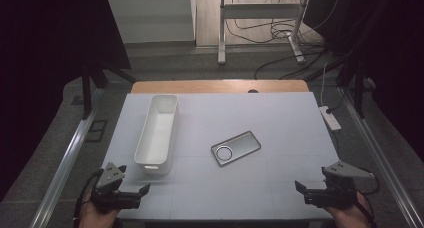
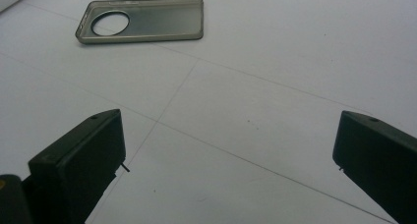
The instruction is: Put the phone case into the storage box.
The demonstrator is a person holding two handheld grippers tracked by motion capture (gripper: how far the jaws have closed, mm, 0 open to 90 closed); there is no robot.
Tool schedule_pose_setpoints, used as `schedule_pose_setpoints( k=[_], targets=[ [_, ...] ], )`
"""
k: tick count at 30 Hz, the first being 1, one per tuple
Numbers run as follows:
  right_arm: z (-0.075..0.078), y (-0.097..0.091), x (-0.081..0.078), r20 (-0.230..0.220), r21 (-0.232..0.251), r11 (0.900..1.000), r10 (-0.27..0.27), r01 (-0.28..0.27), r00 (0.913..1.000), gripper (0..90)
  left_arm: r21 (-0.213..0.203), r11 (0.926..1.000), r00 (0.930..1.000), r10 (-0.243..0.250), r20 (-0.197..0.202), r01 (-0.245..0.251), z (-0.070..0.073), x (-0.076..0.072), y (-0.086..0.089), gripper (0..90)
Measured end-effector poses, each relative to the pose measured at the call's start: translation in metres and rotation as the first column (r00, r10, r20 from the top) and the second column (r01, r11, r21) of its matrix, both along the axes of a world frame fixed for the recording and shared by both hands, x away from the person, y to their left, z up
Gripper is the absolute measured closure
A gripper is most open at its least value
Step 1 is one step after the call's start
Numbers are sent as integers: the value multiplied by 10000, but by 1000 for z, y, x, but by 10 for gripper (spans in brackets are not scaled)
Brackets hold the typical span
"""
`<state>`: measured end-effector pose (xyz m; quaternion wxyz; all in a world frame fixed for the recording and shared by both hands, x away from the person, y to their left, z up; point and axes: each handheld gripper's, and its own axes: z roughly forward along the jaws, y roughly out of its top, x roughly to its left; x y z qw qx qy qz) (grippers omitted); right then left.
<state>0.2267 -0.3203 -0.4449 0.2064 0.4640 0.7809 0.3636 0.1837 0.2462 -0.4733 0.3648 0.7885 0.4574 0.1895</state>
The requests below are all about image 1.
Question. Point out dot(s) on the black metal stand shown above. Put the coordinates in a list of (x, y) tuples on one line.
[(87, 91), (359, 91)]

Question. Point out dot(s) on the black curtain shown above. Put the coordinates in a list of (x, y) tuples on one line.
[(50, 54), (383, 54)]

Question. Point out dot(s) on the person's left hand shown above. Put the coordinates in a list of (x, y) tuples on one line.
[(96, 218)]

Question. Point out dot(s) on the black floor plate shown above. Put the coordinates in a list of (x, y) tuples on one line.
[(96, 130)]

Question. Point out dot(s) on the white cabinet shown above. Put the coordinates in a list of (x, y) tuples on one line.
[(150, 18)]

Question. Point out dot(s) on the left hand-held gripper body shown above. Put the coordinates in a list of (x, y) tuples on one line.
[(111, 194)]

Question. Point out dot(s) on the pale grey table board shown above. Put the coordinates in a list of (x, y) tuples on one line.
[(266, 121)]

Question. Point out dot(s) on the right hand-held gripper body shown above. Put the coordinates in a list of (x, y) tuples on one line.
[(333, 194)]

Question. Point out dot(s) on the white plastic storage bin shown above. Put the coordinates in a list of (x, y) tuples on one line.
[(156, 134)]

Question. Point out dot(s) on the person's right hand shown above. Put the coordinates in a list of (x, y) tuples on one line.
[(348, 216)]

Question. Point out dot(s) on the white power strip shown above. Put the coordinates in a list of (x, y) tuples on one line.
[(330, 118)]

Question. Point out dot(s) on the aluminium rail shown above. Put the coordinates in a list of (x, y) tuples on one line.
[(66, 161), (383, 161)]

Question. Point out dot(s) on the wooden table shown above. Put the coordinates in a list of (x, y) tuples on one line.
[(206, 86)]

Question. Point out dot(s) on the white metal stand frame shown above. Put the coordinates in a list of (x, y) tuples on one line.
[(260, 11)]

